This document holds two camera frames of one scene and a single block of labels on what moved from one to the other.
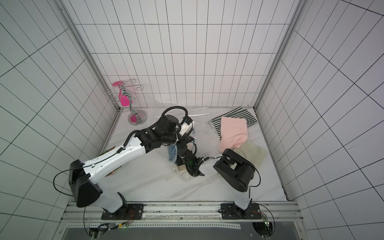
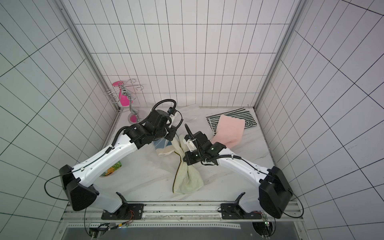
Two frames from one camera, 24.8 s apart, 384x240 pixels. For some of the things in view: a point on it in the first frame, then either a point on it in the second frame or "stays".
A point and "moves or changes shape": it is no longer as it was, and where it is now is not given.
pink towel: [234, 133] moves or changes shape
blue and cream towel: [172, 150] moves or changes shape
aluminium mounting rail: [88, 215] stays
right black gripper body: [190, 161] to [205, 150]
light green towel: [254, 152] to [187, 179]
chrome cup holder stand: [136, 117] stays
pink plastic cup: [124, 100] stays
